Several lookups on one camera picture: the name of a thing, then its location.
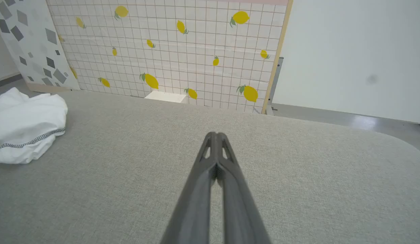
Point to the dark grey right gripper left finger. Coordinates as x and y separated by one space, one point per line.
196 203

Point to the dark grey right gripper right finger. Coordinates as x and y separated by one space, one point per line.
238 206

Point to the white garment with dark stitching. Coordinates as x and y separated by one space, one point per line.
23 118

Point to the grey fabric sofa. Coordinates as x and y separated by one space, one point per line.
298 169

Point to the white rectangular block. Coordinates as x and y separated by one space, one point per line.
166 96

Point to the grey metal panel stand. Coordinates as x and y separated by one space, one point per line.
276 81

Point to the lemon print tile panel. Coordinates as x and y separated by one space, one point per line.
196 44

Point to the grey terrazzo pattern panel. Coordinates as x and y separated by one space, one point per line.
30 40

